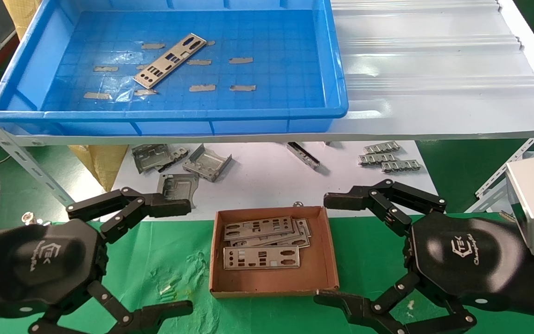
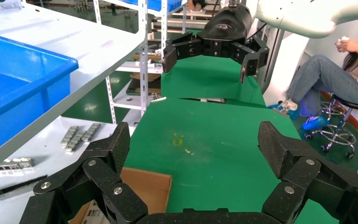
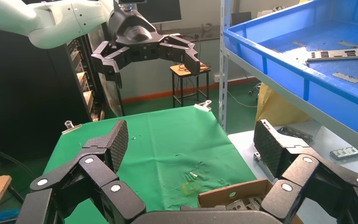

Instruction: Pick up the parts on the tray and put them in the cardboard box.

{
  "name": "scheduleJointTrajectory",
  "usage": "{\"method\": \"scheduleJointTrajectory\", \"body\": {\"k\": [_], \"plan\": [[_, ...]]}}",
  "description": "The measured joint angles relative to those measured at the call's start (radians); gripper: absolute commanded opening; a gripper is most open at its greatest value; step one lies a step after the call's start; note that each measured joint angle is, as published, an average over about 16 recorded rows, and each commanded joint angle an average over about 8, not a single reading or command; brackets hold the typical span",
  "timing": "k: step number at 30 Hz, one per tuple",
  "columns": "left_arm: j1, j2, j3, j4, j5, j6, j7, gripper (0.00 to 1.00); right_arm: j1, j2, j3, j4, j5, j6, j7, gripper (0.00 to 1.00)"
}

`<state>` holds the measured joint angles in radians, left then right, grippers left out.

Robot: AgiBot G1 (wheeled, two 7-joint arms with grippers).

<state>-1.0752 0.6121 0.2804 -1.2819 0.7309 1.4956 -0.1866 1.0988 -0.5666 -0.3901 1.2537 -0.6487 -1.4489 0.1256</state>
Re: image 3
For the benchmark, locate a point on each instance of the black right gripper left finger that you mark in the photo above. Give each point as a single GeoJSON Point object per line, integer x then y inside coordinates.
{"type": "Point", "coordinates": [74, 185]}

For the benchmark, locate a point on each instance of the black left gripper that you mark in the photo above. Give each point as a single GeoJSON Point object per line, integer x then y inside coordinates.
{"type": "Point", "coordinates": [132, 34]}

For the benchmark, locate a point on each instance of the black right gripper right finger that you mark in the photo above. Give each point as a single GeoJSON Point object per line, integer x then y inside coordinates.
{"type": "Point", "coordinates": [315, 185]}

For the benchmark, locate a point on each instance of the metal io shield plate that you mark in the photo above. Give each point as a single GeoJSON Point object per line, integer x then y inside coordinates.
{"type": "Point", "coordinates": [336, 55]}
{"type": "Point", "coordinates": [254, 202]}
{"type": "Point", "coordinates": [236, 205]}

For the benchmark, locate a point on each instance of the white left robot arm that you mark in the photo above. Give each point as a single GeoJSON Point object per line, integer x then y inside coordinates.
{"type": "Point", "coordinates": [43, 18]}

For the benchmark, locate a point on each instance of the brown cardboard box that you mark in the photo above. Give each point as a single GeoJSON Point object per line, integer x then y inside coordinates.
{"type": "Point", "coordinates": [216, 193]}

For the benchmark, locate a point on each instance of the black box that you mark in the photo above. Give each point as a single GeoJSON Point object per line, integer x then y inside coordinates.
{"type": "Point", "coordinates": [240, 18]}

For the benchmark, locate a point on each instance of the blue plastic tray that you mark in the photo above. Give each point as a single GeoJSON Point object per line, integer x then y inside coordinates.
{"type": "Point", "coordinates": [290, 71]}

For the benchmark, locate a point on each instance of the wooden top black stool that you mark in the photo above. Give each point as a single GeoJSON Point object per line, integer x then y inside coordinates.
{"type": "Point", "coordinates": [176, 70]}

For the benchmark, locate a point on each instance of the small slotted metal plate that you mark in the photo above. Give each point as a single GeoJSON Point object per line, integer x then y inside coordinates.
{"type": "Point", "coordinates": [345, 153]}

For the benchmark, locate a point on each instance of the black monitor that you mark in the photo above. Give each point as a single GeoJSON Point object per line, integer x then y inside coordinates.
{"type": "Point", "coordinates": [159, 10]}

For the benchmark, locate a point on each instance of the thin metal bar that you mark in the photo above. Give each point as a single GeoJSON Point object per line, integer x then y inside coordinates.
{"type": "Point", "coordinates": [263, 165]}

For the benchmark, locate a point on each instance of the silver binder clip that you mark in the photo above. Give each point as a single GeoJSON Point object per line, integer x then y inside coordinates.
{"type": "Point", "coordinates": [69, 127]}
{"type": "Point", "coordinates": [204, 105]}

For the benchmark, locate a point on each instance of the dark desk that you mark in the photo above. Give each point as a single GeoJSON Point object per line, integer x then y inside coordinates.
{"type": "Point", "coordinates": [203, 34]}

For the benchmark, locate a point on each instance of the blue fibre bundle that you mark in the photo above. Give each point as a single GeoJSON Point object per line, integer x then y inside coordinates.
{"type": "Point", "coordinates": [7, 214]}

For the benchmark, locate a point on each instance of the green cloth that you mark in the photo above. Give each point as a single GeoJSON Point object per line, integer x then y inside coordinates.
{"type": "Point", "coordinates": [166, 139]}

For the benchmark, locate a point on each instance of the yellow woven sack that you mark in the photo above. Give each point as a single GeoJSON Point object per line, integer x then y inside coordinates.
{"type": "Point", "coordinates": [274, 108]}

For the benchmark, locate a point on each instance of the grey metal shelf rack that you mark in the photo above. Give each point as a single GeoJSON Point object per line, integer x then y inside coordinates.
{"type": "Point", "coordinates": [223, 92]}

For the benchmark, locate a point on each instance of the black server cabinet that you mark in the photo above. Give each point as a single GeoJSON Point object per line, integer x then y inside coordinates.
{"type": "Point", "coordinates": [27, 92]}

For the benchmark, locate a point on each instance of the worn tape strip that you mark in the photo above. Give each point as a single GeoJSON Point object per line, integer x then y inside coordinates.
{"type": "Point", "coordinates": [299, 44]}
{"type": "Point", "coordinates": [348, 44]}
{"type": "Point", "coordinates": [345, 77]}

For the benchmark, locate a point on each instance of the small metal pin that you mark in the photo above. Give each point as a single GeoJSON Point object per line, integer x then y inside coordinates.
{"type": "Point", "coordinates": [193, 175]}

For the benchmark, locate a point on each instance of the long narrow metal bracket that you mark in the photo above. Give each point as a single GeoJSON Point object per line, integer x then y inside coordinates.
{"type": "Point", "coordinates": [296, 133]}

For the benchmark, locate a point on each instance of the white wall socket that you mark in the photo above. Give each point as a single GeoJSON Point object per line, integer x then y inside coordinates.
{"type": "Point", "coordinates": [216, 78]}

